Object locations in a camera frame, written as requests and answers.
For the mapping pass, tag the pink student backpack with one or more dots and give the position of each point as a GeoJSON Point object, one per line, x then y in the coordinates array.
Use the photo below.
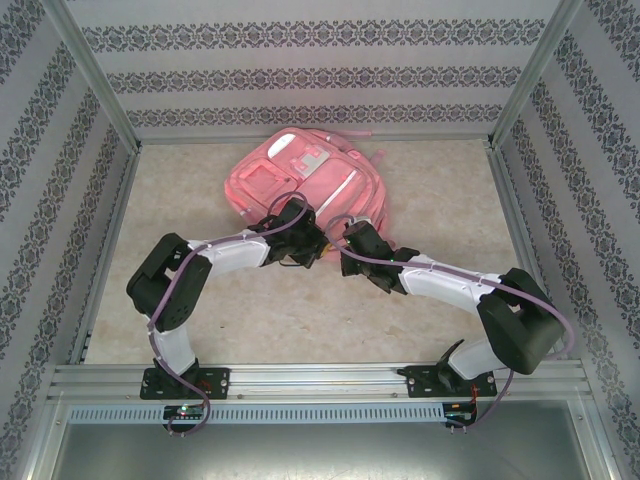
{"type": "Point", "coordinates": [350, 200]}

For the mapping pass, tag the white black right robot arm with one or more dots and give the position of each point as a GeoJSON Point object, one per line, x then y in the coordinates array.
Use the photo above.
{"type": "Point", "coordinates": [440, 282]}

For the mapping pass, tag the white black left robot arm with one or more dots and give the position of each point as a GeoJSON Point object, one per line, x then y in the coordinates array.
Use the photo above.
{"type": "Point", "coordinates": [235, 252]}

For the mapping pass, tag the small circuit board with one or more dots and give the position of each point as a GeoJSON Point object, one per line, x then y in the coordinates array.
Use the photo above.
{"type": "Point", "coordinates": [460, 412]}
{"type": "Point", "coordinates": [184, 411]}

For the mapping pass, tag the grey metal panel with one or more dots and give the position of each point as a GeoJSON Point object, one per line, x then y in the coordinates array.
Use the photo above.
{"type": "Point", "coordinates": [320, 455]}

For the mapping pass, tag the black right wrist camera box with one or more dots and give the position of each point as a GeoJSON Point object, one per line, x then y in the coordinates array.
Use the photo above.
{"type": "Point", "coordinates": [367, 242]}

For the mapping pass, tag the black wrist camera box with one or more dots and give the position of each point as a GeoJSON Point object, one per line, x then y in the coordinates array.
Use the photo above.
{"type": "Point", "coordinates": [297, 212]}
{"type": "Point", "coordinates": [367, 242]}

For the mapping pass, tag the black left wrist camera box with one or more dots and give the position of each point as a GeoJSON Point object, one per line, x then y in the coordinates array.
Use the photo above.
{"type": "Point", "coordinates": [297, 212]}

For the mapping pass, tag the aluminium mounting rail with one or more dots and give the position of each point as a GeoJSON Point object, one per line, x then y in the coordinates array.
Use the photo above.
{"type": "Point", "coordinates": [320, 380]}

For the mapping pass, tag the aluminium table edge rail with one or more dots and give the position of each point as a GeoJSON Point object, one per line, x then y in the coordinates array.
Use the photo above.
{"type": "Point", "coordinates": [125, 180]}
{"type": "Point", "coordinates": [515, 200]}

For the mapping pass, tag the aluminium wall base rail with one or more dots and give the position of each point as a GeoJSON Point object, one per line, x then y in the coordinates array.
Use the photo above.
{"type": "Point", "coordinates": [165, 139]}

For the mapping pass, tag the aluminium frame post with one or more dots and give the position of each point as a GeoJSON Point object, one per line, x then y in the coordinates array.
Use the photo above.
{"type": "Point", "coordinates": [535, 75]}
{"type": "Point", "coordinates": [92, 75]}

